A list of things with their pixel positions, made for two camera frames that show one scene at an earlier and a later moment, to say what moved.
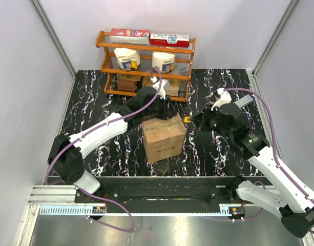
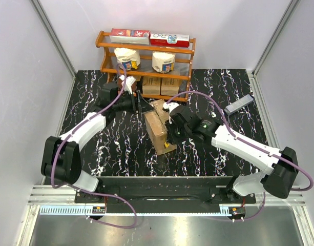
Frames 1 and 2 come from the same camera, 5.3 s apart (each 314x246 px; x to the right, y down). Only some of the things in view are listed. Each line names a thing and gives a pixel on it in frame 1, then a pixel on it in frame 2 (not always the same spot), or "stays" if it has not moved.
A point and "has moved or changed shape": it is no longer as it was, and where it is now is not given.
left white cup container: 128,59 stays
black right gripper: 201,119 → 171,138
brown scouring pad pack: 126,85 stays
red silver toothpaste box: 130,36 stays
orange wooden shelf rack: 132,69 stays
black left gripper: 167,112 → 143,105
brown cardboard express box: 163,138 has moved or changed shape
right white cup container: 165,61 stays
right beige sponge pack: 173,88 stays
